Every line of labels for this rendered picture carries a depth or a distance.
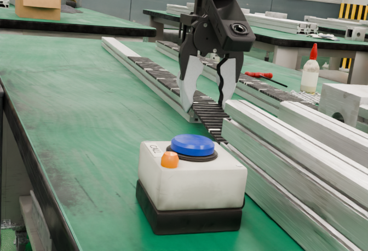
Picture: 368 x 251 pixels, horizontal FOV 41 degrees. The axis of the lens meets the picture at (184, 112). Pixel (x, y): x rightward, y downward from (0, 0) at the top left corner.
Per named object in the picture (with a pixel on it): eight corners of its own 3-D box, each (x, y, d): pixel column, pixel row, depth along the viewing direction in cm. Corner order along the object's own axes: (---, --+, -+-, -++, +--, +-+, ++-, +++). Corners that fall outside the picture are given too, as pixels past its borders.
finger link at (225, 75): (225, 103, 85) (221, 50, 82) (240, 112, 79) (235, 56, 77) (208, 106, 84) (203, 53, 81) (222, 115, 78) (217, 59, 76)
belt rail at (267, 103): (155, 49, 174) (155, 40, 173) (165, 50, 175) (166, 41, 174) (292, 124, 85) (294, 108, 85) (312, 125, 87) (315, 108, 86)
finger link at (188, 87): (178, 106, 82) (196, 52, 81) (190, 115, 77) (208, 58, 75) (161, 101, 81) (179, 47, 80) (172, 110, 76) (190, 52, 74)
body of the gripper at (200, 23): (217, 51, 84) (226, -22, 81) (238, 60, 76) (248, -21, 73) (174, 49, 81) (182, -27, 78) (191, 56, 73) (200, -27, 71)
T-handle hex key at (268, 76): (242, 76, 132) (243, 70, 132) (270, 78, 135) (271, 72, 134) (270, 89, 118) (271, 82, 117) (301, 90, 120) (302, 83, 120)
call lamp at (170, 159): (158, 162, 42) (160, 148, 41) (175, 161, 42) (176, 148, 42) (163, 168, 40) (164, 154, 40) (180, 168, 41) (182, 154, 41)
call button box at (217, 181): (134, 197, 49) (139, 136, 47) (224, 194, 52) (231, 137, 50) (154, 236, 41) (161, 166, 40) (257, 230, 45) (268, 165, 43)
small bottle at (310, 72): (313, 94, 117) (321, 45, 115) (298, 91, 119) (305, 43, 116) (316, 92, 121) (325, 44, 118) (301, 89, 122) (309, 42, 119)
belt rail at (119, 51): (101, 45, 167) (101, 36, 167) (113, 46, 169) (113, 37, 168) (189, 123, 79) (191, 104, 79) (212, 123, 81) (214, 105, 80)
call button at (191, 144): (164, 152, 46) (166, 132, 46) (203, 152, 48) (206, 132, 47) (176, 167, 43) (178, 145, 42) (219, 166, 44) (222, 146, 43)
